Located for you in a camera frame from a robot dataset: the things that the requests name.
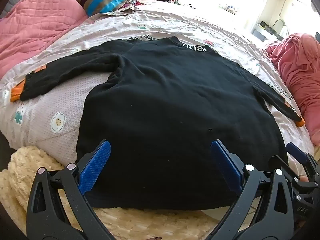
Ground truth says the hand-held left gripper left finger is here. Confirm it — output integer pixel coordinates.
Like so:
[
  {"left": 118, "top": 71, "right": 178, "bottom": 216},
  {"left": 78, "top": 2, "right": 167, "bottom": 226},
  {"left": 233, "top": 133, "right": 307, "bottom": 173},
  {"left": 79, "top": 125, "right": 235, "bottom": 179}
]
[{"left": 26, "top": 139, "right": 118, "bottom": 240}]

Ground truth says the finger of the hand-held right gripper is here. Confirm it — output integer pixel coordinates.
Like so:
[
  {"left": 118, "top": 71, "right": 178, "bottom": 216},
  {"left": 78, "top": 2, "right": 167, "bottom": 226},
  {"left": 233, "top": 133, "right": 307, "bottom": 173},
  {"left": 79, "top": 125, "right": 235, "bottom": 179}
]
[{"left": 269, "top": 142, "right": 316, "bottom": 180}]

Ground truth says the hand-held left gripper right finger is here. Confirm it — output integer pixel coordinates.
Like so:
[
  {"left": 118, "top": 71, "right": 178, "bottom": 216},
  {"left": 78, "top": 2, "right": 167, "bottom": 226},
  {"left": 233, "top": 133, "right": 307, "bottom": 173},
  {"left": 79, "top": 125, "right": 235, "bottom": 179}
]
[{"left": 205, "top": 139, "right": 295, "bottom": 240}]

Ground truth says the black sweater with orange cuffs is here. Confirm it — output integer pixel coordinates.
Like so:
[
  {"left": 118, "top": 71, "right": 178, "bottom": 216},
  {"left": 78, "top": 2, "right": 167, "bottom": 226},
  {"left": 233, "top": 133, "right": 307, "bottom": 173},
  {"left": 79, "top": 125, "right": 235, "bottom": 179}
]
[{"left": 11, "top": 36, "right": 306, "bottom": 210}]

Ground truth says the cream fluffy blanket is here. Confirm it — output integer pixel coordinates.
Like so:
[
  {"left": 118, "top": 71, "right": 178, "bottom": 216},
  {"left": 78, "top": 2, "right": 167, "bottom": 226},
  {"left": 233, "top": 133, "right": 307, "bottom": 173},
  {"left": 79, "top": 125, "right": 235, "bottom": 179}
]
[{"left": 0, "top": 145, "right": 250, "bottom": 240}]

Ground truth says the pink crumpled blanket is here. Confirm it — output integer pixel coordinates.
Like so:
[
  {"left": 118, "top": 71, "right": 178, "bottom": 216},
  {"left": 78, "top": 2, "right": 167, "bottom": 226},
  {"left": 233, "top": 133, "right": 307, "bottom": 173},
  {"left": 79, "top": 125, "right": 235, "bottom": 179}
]
[{"left": 265, "top": 33, "right": 320, "bottom": 144}]

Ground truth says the white desk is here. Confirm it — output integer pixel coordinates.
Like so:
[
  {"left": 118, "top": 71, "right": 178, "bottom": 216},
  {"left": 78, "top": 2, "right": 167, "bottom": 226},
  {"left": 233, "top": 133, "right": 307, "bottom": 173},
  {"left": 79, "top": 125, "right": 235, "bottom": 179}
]
[{"left": 251, "top": 19, "right": 290, "bottom": 42}]

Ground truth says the pink quilted pillow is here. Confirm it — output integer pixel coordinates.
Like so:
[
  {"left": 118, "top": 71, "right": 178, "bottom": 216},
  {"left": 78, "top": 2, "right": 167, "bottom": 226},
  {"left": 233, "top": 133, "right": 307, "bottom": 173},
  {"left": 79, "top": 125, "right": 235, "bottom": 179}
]
[{"left": 0, "top": 0, "right": 88, "bottom": 80}]

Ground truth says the printed pink bed sheet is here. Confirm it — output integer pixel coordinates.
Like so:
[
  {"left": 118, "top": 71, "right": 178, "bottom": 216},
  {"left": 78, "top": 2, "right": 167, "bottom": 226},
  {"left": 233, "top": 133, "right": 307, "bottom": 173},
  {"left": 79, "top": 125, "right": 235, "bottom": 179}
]
[{"left": 0, "top": 0, "right": 316, "bottom": 205}]

